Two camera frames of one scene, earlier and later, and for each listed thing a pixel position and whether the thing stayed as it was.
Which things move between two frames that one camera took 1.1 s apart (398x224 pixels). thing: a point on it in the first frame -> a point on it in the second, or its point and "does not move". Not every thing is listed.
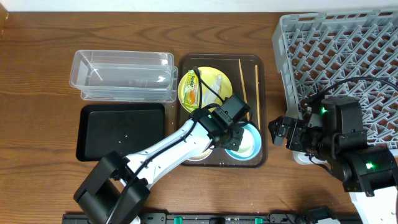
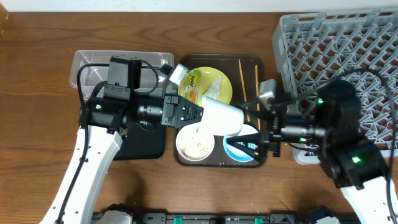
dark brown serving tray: x=248 y=76 does not move
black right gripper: x=290 y=134 -> x=274 y=134
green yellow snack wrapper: x=191 y=89 does not move
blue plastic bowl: x=250 y=145 does not move
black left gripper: x=234 y=140 -> x=170 y=110
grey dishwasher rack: x=351 y=55 does not move
